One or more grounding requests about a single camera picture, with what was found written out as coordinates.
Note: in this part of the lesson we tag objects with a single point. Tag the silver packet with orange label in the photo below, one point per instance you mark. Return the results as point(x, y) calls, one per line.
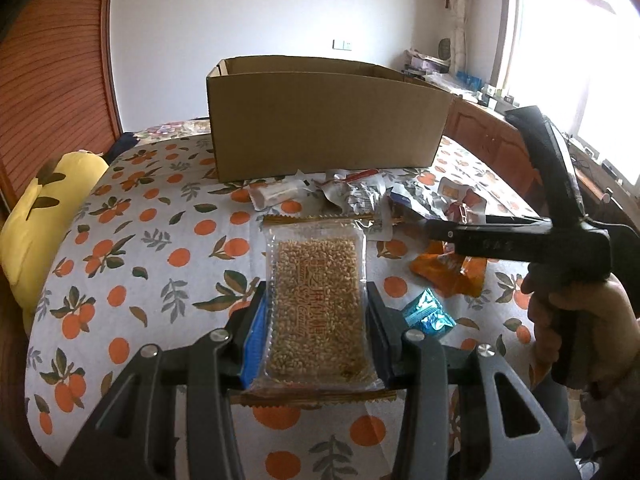
point(452, 195)

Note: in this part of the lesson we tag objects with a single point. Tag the blue snack packet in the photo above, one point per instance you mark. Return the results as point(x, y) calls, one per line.
point(405, 199)

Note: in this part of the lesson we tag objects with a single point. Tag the brown cardboard box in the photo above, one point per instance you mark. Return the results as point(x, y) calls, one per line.
point(325, 125)

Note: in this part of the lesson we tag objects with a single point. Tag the clear puffed rice bar packet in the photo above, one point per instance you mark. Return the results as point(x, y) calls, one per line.
point(315, 300)

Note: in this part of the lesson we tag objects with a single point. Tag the wooden desk cabinet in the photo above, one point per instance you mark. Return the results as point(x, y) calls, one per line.
point(490, 135)

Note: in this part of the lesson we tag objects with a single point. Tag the orange fruit print bedsheet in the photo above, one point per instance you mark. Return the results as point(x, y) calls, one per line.
point(150, 240)

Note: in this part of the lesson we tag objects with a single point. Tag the white snack bar packet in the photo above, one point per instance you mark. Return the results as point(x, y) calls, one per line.
point(277, 194)

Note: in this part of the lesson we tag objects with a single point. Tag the black and white printed packet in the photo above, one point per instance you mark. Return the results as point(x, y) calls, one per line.
point(367, 199)

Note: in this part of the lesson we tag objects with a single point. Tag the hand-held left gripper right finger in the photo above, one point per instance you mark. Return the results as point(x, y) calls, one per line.
point(379, 332)

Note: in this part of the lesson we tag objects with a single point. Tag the clear red-labelled packet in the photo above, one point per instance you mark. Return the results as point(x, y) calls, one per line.
point(337, 192)

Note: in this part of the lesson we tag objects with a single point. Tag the teal foil snack packet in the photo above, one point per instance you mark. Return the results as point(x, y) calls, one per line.
point(429, 312)

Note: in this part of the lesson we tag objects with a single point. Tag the orange snack packet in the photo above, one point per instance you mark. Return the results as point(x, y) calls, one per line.
point(447, 270)

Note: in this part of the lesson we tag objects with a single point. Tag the person's right hand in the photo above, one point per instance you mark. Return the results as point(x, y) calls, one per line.
point(612, 315)

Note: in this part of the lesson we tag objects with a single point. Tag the bright window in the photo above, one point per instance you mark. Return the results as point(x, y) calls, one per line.
point(565, 50)

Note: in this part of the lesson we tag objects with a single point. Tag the white wall switch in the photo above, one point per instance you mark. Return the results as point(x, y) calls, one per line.
point(342, 45)

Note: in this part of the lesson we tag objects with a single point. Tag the yellow plush pillow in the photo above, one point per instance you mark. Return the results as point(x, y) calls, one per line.
point(30, 220)

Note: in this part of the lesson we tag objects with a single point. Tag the red and white snack packet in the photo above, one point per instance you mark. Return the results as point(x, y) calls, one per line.
point(361, 175)

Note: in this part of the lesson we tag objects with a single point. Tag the clutter of small desk things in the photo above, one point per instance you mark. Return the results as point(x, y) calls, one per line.
point(440, 72)

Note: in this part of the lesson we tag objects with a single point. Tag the grey oval desk ornament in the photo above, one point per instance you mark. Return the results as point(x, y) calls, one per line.
point(444, 49)

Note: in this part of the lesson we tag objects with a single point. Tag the slatted wooden panel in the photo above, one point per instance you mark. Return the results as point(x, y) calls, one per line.
point(55, 70)

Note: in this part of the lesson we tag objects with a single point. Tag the dark blue cloth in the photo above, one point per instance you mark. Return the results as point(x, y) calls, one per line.
point(120, 146)

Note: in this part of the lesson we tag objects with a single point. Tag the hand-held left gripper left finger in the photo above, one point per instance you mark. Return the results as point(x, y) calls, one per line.
point(252, 332)

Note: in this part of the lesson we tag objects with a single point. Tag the floral quilt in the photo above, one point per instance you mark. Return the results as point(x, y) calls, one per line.
point(172, 129)

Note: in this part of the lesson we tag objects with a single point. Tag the pale curtain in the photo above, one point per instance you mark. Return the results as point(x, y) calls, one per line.
point(457, 5)

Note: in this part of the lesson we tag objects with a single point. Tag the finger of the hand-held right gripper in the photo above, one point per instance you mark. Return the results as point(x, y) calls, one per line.
point(439, 232)

